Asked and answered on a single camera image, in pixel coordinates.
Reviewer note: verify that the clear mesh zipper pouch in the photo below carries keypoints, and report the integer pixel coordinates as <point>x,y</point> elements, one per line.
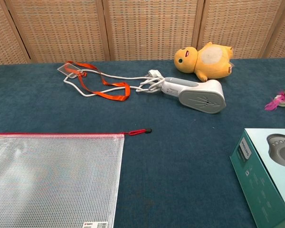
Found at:
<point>50,178</point>

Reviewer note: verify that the white handheld garment steamer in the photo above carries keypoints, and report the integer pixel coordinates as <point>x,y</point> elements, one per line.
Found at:
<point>202,101</point>

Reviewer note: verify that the yellow plush toy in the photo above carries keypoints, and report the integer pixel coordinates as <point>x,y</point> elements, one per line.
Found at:
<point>211,64</point>

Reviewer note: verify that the woven folding screen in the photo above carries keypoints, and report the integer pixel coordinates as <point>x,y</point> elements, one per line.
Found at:
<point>145,28</point>

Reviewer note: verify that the clear plastic badge holder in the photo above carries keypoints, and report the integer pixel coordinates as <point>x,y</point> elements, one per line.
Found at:
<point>69,70</point>

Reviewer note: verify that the teal Philips product box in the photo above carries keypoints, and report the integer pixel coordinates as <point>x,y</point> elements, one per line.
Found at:
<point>263,178</point>

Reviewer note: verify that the colourful feather shuttlecock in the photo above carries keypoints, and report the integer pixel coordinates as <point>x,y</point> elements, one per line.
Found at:
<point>281,98</point>

